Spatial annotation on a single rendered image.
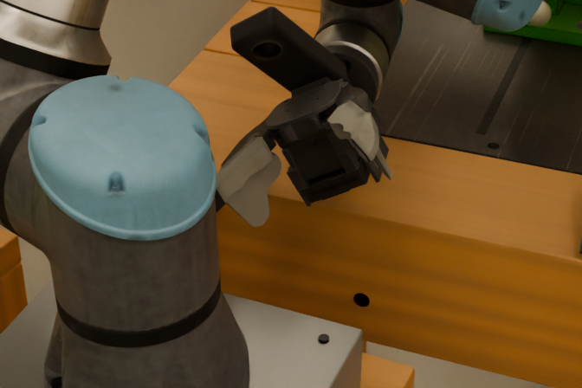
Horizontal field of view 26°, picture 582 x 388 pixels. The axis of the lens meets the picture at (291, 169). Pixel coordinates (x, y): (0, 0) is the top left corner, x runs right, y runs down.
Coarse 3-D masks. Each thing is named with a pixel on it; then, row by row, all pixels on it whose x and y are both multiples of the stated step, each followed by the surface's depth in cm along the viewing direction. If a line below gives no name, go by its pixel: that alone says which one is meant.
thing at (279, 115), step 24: (336, 48) 111; (360, 72) 111; (312, 96) 105; (336, 96) 103; (288, 120) 103; (312, 120) 102; (288, 144) 105; (312, 144) 105; (336, 144) 103; (384, 144) 108; (288, 168) 106; (312, 168) 106; (336, 168) 105; (360, 168) 105; (312, 192) 107; (336, 192) 106
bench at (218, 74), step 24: (264, 0) 157; (288, 0) 157; (312, 0) 157; (312, 24) 151; (216, 48) 146; (192, 72) 141; (216, 72) 141; (240, 72) 141; (192, 96) 136; (216, 96) 136; (240, 96) 136; (264, 96) 136; (288, 96) 136
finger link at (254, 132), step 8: (264, 120) 107; (256, 128) 107; (264, 128) 106; (280, 128) 105; (248, 136) 106; (256, 136) 106; (264, 136) 105; (272, 136) 106; (240, 144) 106; (272, 144) 105; (232, 152) 105; (224, 160) 104
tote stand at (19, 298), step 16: (0, 240) 129; (16, 240) 130; (0, 256) 129; (16, 256) 131; (0, 272) 129; (16, 272) 132; (0, 288) 130; (16, 288) 133; (0, 304) 131; (16, 304) 133; (0, 320) 132
